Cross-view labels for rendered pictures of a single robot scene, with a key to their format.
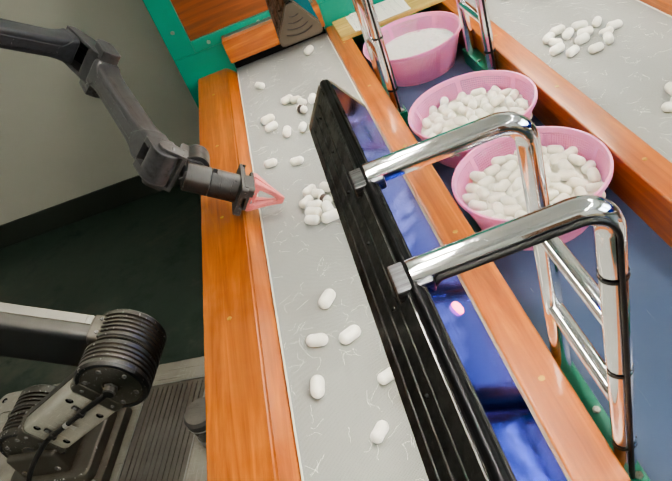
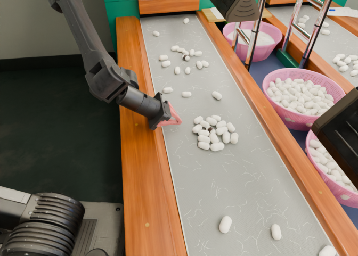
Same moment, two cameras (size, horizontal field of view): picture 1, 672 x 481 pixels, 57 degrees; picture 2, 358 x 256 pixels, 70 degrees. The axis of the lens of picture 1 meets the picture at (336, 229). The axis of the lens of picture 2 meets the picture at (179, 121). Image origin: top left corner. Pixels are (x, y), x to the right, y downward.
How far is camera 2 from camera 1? 0.61 m
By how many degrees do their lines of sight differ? 13
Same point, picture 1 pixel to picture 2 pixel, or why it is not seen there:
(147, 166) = (98, 82)
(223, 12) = not seen: outside the picture
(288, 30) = (237, 11)
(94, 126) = (37, 22)
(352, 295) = (243, 224)
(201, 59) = (121, 6)
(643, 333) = not seen: outside the picture
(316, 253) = (208, 174)
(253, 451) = not seen: outside the picture
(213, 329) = (133, 232)
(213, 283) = (131, 183)
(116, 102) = (78, 22)
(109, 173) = (39, 50)
